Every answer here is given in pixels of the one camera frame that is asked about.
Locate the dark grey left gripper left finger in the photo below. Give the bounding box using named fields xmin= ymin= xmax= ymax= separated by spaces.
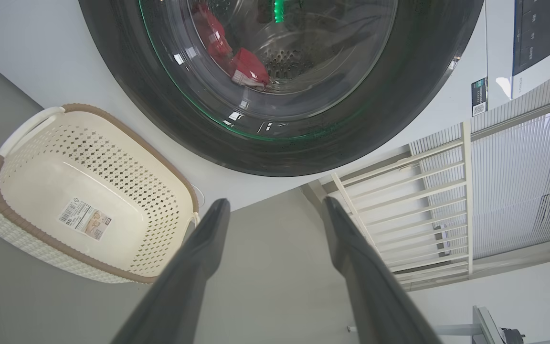
xmin=112 ymin=198 xmax=231 ymax=344

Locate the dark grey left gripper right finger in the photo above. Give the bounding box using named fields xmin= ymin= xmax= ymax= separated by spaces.
xmin=322 ymin=196 xmax=444 ymax=344

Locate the washing machine glass door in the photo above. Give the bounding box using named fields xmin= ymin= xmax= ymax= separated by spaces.
xmin=78 ymin=0 xmax=485 ymax=177

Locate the red and white garment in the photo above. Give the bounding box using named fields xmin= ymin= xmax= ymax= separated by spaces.
xmin=191 ymin=2 xmax=271 ymax=91

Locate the printed label sticker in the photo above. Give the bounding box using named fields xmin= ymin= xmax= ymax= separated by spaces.
xmin=58 ymin=197 xmax=112 ymax=241

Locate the cream laundry basket brown rim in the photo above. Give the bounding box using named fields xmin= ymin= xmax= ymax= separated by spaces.
xmin=0 ymin=103 xmax=200 ymax=284

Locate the washing machine drum with clothes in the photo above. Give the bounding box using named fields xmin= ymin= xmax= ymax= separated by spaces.
xmin=187 ymin=0 xmax=397 ymax=96

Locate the white front-load washing machine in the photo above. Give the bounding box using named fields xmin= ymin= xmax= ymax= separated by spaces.
xmin=0 ymin=0 xmax=550 ymax=212

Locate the dark washing machine control panel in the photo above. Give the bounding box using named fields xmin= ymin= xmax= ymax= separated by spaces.
xmin=511 ymin=0 xmax=550 ymax=77

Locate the grey metal stand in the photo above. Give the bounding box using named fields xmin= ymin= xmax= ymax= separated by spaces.
xmin=472 ymin=306 xmax=526 ymax=344

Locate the white slatted rack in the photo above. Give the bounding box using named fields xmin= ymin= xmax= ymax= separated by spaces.
xmin=330 ymin=122 xmax=474 ymax=290

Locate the black QR code sticker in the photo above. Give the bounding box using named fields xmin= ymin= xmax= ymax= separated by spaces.
xmin=471 ymin=77 xmax=488 ymax=117

